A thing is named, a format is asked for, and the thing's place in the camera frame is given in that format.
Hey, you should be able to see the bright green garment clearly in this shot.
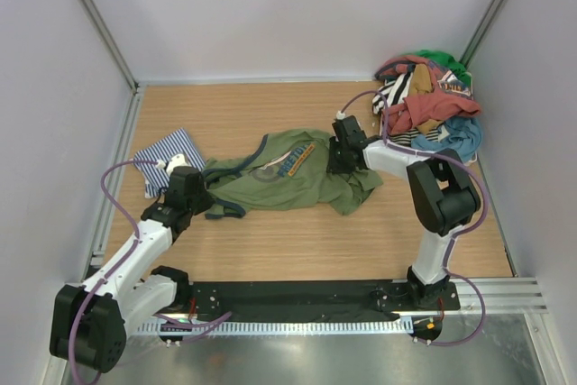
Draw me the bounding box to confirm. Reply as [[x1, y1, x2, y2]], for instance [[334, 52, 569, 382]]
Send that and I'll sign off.
[[413, 50, 468, 75]]

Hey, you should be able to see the aluminium frame post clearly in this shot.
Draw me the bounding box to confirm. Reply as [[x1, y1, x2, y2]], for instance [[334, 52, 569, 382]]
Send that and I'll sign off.
[[460, 0, 508, 67], [78, 0, 139, 94]]

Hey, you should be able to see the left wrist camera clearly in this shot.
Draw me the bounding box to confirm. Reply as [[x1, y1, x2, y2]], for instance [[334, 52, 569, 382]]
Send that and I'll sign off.
[[155, 153, 191, 176]]

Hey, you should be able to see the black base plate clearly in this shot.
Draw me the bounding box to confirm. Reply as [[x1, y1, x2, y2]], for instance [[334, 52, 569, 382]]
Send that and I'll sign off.
[[183, 280, 461, 324]]

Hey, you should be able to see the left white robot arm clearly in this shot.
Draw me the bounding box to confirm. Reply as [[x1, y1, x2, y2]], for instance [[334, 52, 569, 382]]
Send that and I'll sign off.
[[49, 166, 213, 373]]

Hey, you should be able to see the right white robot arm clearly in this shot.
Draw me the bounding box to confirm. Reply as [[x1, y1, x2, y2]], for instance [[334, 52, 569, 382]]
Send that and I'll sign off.
[[327, 115, 481, 309]]

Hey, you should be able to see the olive green tank top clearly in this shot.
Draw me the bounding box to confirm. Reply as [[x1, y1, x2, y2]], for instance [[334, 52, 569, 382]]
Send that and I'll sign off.
[[203, 129, 382, 220]]

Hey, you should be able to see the slotted cable duct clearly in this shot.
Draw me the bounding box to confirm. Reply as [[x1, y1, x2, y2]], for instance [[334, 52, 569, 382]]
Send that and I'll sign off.
[[134, 316, 414, 337]]

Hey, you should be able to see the teal blue garment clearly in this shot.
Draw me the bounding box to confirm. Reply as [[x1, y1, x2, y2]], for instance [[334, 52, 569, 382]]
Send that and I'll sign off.
[[411, 116, 483, 164]]

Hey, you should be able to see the right aluminium frame post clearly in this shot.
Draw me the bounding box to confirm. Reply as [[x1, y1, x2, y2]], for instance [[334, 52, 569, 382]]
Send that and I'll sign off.
[[460, 0, 508, 67]]

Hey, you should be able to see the black white striped garment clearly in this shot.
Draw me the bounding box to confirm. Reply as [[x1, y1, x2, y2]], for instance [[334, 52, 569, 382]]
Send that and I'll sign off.
[[371, 73, 441, 147]]

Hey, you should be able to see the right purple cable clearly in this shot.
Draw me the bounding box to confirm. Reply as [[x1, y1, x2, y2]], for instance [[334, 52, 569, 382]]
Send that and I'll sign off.
[[335, 89, 490, 349]]

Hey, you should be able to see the red patterned garment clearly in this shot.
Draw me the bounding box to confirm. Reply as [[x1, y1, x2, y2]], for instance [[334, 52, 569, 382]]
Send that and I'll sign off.
[[374, 54, 481, 135]]

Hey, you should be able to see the blue white striped tank top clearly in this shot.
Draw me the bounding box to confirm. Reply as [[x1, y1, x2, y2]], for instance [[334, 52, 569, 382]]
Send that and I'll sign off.
[[133, 128, 206, 198]]

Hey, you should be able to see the left aluminium frame post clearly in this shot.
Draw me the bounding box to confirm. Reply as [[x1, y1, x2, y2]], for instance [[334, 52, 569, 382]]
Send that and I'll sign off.
[[78, 0, 139, 94]]

